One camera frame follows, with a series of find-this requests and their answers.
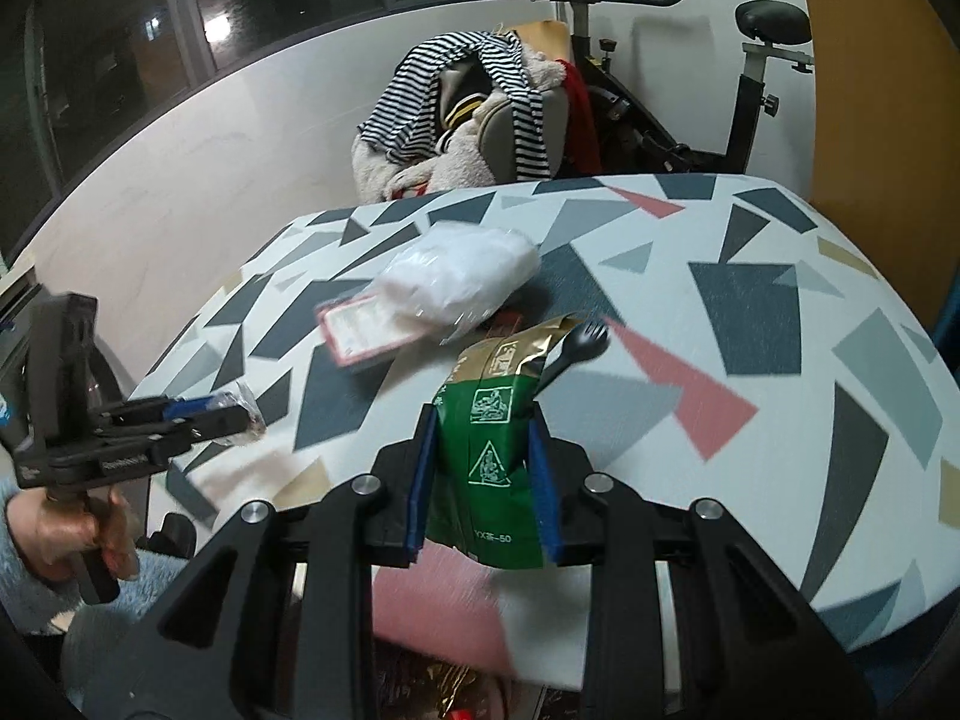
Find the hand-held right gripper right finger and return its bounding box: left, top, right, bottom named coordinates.
left=529, top=399, right=878, bottom=720

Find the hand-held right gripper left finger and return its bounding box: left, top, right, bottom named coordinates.
left=82, top=403, right=440, bottom=720

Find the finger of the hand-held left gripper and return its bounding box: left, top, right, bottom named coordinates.
left=94, top=411, right=250, bottom=466
left=101, top=392, right=239, bottom=425

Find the clear plastic wrapper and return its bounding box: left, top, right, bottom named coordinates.
left=217, top=381, right=267, bottom=436

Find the green and gold packet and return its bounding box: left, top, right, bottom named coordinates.
left=424, top=315, right=578, bottom=571

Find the person's left hand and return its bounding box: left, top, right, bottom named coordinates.
left=4, top=491, right=140, bottom=586

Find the black plastic spork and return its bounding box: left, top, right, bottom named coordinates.
left=534, top=319, right=612, bottom=398

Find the white plastic bag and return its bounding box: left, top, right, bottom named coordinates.
left=373, top=223, right=542, bottom=346

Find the person's fuzzy light clothing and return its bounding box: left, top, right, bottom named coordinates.
left=60, top=547, right=203, bottom=698

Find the beige chair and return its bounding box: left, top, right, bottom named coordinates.
left=435, top=60, right=575, bottom=188

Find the red cloth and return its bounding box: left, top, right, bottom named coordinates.
left=566, top=64, right=605, bottom=173

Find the black and yellow striped garment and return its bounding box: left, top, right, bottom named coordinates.
left=446, top=94, right=496, bottom=128

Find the black and white striped shirt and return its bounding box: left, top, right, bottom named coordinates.
left=356, top=30, right=552, bottom=181

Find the black exercise bike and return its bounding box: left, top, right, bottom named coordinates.
left=506, top=0, right=818, bottom=181

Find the tan board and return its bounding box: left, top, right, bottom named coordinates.
left=514, top=19, right=575, bottom=65

